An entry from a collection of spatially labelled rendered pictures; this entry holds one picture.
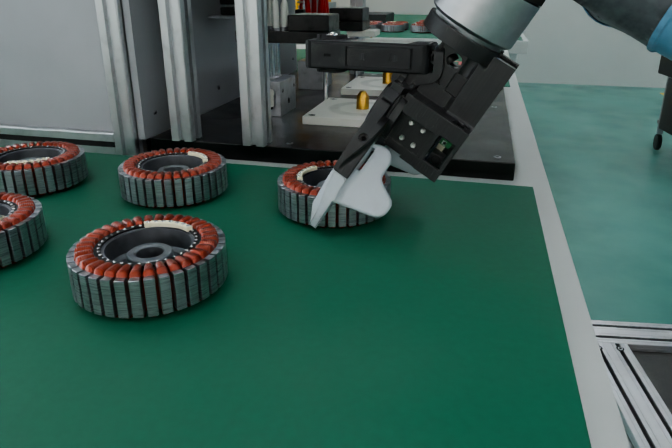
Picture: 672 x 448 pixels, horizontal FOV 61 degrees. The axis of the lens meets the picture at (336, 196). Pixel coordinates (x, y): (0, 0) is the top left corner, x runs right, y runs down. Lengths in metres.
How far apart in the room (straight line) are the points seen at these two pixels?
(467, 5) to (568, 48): 5.81
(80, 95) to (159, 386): 0.55
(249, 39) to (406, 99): 0.29
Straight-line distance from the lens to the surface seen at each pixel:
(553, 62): 6.26
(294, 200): 0.53
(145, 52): 0.80
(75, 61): 0.83
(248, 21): 0.71
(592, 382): 0.38
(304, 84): 1.12
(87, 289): 0.42
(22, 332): 0.43
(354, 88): 1.06
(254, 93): 0.71
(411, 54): 0.49
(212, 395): 0.34
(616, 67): 6.36
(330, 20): 0.86
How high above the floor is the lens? 0.96
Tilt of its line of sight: 21 degrees down
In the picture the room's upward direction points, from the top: straight up
